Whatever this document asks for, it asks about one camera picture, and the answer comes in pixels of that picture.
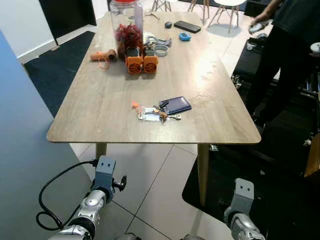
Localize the grey handheld controller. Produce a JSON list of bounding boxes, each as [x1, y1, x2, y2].
[[248, 22, 272, 36]]

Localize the keys with orange tag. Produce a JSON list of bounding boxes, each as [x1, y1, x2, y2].
[[131, 100, 183, 123]]

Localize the person's hand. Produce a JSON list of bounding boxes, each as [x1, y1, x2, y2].
[[251, 13, 275, 30]]

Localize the grey robot left leg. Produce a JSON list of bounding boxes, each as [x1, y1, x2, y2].
[[113, 232, 143, 240]]

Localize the grey robot leg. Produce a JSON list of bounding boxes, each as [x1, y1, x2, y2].
[[113, 232, 143, 240], [180, 233, 206, 240]]

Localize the wooden dining table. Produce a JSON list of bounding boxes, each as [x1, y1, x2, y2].
[[46, 10, 262, 208]]

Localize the grey robot right leg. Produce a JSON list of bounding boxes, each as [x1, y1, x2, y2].
[[180, 233, 206, 240]]

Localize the dark blue wallet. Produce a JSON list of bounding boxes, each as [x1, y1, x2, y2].
[[159, 96, 193, 116]]

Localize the blue grey partition panel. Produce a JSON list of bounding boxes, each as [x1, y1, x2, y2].
[[0, 29, 101, 240]]

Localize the orange black device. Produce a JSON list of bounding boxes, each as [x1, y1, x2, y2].
[[125, 46, 145, 76], [143, 47, 160, 74]]

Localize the brown wooden board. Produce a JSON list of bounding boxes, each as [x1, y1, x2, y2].
[[304, 132, 320, 179]]

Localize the dark blue rug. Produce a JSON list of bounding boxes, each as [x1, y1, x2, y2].
[[23, 30, 96, 117]]

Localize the black floor mat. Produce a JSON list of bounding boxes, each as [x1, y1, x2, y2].
[[181, 100, 320, 240]]

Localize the clear jar with red lid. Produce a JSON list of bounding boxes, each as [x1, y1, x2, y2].
[[109, 0, 145, 62]]

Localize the black door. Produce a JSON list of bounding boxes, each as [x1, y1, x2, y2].
[[38, 0, 98, 40]]

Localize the black equipment case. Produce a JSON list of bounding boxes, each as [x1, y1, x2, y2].
[[232, 37, 273, 86]]

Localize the person in dark clothes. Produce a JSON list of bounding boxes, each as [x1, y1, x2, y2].
[[244, 0, 320, 128]]

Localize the white chair with wooden legs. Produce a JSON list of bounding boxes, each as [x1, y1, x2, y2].
[[207, 0, 248, 34]]

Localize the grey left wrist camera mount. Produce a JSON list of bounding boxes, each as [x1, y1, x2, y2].
[[94, 155, 117, 202]]

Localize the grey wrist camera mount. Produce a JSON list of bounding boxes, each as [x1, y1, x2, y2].
[[232, 178, 255, 216], [94, 155, 117, 202]]

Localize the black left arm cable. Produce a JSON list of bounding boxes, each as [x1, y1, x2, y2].
[[36, 159, 99, 232]]

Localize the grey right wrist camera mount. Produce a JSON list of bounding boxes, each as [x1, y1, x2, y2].
[[232, 178, 255, 216]]

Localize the orange cylinder with cord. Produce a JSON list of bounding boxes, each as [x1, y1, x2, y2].
[[90, 49, 118, 70]]

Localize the white grey ring bundle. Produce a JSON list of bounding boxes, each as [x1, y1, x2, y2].
[[144, 33, 173, 57]]

